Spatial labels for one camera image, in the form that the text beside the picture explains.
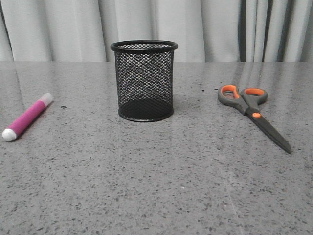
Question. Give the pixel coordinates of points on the grey orange scissors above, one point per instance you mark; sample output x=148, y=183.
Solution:
x=247, y=103

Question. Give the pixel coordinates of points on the pink marker pen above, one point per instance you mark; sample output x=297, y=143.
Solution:
x=19, y=125

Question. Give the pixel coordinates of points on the black mesh pen cup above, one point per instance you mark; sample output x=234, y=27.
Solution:
x=144, y=78

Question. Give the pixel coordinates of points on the grey curtain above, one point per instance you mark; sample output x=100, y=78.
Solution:
x=205, y=30

